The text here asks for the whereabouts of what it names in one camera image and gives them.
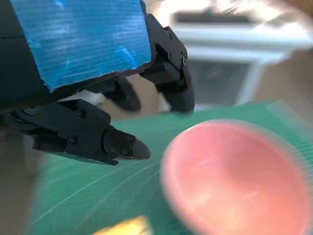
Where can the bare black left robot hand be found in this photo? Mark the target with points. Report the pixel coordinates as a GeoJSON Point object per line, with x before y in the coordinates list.
{"type": "Point", "coordinates": [80, 44]}

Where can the long orange toy bread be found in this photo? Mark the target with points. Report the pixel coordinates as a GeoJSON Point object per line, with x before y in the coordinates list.
{"type": "Point", "coordinates": [127, 226]}

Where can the pink bowl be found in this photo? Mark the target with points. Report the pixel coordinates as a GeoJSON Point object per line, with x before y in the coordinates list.
{"type": "Point", "coordinates": [232, 176]}

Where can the white cabinet with red light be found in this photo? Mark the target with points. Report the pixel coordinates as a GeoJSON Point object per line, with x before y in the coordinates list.
{"type": "Point", "coordinates": [220, 44]}

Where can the green cutting mat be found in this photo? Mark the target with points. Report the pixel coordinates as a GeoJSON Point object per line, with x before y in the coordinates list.
{"type": "Point", "coordinates": [85, 186]}

